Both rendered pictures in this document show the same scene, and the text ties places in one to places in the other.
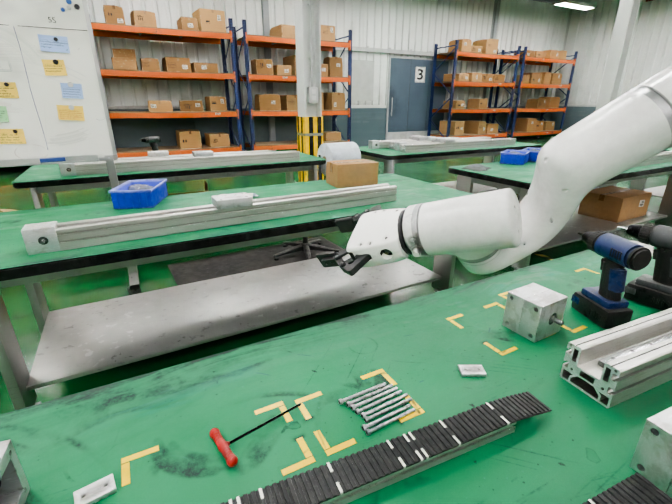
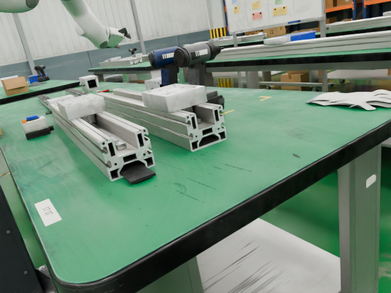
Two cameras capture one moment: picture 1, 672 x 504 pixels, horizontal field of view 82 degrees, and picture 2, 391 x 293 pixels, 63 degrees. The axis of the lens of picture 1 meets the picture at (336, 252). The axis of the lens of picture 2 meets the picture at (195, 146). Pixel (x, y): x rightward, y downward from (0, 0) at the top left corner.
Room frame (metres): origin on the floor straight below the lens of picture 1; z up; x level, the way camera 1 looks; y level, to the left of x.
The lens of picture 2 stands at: (0.84, -1.91, 1.02)
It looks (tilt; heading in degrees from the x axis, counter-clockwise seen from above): 19 degrees down; 86
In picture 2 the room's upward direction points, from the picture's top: 10 degrees counter-clockwise
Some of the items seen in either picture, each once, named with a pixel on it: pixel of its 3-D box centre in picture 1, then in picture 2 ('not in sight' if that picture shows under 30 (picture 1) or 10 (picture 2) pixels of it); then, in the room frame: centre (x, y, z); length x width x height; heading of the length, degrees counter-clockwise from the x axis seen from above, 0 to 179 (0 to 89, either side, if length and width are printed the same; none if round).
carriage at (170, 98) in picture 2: not in sight; (173, 102); (0.86, -1.08, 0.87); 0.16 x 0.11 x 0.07; 114
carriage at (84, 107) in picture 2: not in sight; (81, 110); (0.59, -0.92, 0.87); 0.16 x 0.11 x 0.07; 114
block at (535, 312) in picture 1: (538, 313); (158, 90); (0.82, -0.49, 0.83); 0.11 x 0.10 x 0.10; 30
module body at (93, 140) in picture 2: not in sight; (86, 125); (0.59, -0.92, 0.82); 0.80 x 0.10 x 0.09; 114
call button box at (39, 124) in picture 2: not in sight; (38, 126); (0.36, -0.71, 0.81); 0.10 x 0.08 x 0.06; 24
